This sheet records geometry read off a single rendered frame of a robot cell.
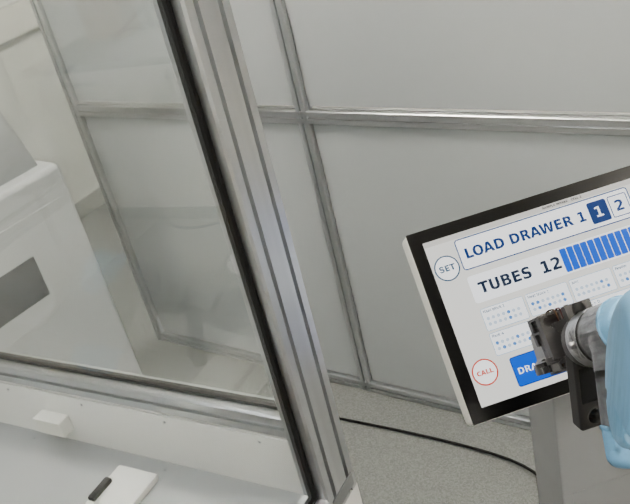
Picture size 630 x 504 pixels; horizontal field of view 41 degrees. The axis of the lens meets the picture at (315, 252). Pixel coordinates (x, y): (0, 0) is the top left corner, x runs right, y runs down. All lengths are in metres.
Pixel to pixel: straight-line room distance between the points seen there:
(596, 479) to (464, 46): 1.05
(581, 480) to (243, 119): 1.01
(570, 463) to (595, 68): 0.89
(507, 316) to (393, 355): 1.47
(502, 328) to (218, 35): 0.67
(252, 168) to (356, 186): 1.52
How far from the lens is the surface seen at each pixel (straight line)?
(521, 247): 1.37
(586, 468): 1.65
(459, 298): 1.33
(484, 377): 1.32
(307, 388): 1.10
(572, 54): 2.03
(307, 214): 2.63
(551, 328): 1.18
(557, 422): 1.54
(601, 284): 1.39
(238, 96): 0.93
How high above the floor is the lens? 1.84
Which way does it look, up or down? 29 degrees down
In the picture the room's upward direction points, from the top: 14 degrees counter-clockwise
